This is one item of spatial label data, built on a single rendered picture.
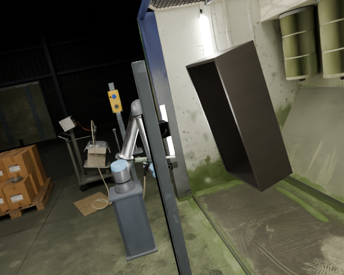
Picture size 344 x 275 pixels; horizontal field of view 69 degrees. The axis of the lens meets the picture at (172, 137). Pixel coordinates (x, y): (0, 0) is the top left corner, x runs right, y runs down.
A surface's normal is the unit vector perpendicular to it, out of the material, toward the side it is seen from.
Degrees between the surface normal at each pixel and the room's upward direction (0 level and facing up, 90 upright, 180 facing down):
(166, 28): 90
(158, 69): 90
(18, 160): 90
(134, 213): 90
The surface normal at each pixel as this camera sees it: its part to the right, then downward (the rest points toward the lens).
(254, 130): 0.31, 0.16
